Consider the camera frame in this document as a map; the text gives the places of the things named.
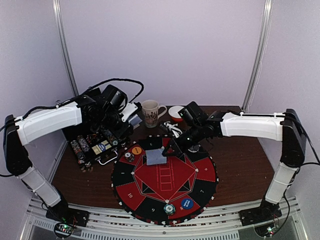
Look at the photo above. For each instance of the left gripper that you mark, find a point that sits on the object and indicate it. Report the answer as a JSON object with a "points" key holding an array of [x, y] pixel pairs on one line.
{"points": [[123, 132]]}

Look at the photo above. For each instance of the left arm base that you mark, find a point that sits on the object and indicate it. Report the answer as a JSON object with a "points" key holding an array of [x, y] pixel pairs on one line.
{"points": [[68, 219]]}

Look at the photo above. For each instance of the white orange bowl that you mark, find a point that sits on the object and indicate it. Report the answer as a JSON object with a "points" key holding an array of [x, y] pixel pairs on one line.
{"points": [[174, 113]]}

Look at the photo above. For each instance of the boxed card deck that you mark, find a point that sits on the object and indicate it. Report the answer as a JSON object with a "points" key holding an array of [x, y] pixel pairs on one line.
{"points": [[101, 147]]}

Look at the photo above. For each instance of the left aluminium frame post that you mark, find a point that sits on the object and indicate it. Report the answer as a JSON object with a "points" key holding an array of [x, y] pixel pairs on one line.
{"points": [[63, 42]]}

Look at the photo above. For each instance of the blue playing card deck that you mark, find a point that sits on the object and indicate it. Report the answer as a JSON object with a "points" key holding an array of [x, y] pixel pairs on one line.
{"points": [[155, 157]]}

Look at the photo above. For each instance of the right aluminium frame post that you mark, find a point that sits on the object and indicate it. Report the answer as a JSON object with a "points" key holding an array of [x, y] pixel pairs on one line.
{"points": [[261, 46]]}

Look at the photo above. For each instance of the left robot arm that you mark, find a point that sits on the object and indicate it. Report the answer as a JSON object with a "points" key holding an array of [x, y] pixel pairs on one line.
{"points": [[38, 122]]}

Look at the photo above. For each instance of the aluminium frame post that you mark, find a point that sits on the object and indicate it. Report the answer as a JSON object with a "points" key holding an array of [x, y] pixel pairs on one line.
{"points": [[63, 42], [261, 46]]}

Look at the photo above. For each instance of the orange big blind button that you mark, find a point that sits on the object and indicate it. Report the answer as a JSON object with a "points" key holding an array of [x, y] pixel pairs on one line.
{"points": [[136, 150]]}

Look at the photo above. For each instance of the beige patterned mug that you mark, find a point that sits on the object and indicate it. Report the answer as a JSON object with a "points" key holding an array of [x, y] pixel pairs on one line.
{"points": [[152, 111]]}

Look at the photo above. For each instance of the round poker mat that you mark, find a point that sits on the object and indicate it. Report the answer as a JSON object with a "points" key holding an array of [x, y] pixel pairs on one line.
{"points": [[143, 190]]}

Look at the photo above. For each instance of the black poker chip case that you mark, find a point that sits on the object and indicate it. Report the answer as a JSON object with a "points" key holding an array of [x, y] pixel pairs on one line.
{"points": [[102, 131]]}

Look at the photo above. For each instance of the blue small blind button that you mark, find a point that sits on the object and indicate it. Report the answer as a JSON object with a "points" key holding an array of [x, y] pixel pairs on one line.
{"points": [[187, 203]]}

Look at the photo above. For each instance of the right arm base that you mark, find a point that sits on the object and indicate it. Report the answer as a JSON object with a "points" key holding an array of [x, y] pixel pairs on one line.
{"points": [[264, 219]]}

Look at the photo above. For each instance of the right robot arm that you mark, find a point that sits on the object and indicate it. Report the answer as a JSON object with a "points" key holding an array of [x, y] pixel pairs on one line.
{"points": [[282, 127]]}

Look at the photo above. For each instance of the clear dealer button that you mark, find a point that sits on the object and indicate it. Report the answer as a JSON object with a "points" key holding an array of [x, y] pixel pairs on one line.
{"points": [[194, 149]]}

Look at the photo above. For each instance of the poker chip stack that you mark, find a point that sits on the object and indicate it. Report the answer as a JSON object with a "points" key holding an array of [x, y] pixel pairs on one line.
{"points": [[129, 157], [169, 209]]}

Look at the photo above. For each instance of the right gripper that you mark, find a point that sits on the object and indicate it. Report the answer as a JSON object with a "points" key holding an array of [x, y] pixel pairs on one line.
{"points": [[180, 143]]}

